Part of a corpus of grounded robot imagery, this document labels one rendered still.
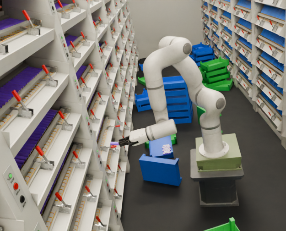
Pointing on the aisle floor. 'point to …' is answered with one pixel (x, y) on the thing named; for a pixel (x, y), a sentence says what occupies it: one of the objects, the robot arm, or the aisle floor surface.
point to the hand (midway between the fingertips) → (122, 142)
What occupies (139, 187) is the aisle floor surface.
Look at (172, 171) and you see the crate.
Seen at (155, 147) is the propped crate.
